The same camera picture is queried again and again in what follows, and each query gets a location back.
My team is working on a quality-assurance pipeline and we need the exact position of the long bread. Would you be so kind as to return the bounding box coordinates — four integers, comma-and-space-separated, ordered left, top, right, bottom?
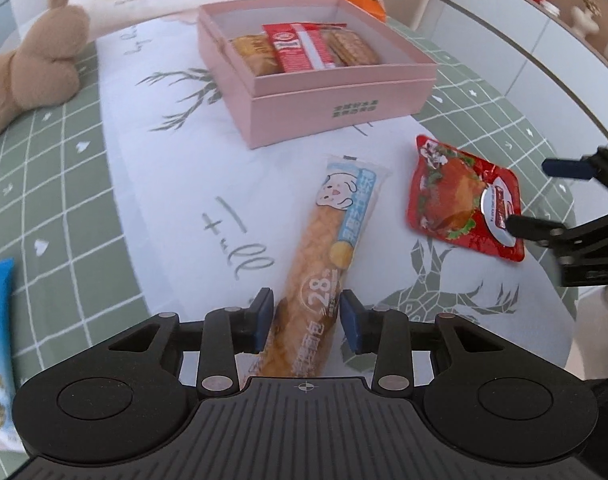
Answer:
246, 156, 391, 379

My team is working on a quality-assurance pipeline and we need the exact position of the red long snack packet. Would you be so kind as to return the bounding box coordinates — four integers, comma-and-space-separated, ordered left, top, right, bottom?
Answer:
263, 22, 345, 73

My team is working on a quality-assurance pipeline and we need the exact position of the round bread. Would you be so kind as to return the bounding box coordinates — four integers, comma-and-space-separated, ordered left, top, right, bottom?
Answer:
230, 34, 282, 77

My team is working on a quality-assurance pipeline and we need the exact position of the white printed table runner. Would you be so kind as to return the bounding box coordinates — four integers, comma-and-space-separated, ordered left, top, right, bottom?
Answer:
93, 14, 581, 380

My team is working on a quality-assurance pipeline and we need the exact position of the white ceramic vase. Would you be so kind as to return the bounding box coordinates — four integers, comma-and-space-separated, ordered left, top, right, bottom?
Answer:
571, 0, 601, 39

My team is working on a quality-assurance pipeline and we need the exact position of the pink cardboard gift box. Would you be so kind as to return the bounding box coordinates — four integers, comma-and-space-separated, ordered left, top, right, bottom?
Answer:
198, 0, 436, 148

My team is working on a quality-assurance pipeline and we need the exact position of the red chicken snack pouch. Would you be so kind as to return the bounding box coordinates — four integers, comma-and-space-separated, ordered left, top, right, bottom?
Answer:
406, 134, 525, 262

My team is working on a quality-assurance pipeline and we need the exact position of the green grid tablecloth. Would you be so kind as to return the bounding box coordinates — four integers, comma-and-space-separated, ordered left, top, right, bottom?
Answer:
0, 14, 585, 478

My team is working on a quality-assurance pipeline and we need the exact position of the brown plush rabbit toy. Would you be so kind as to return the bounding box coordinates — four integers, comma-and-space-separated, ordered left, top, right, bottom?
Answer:
0, 0, 90, 134

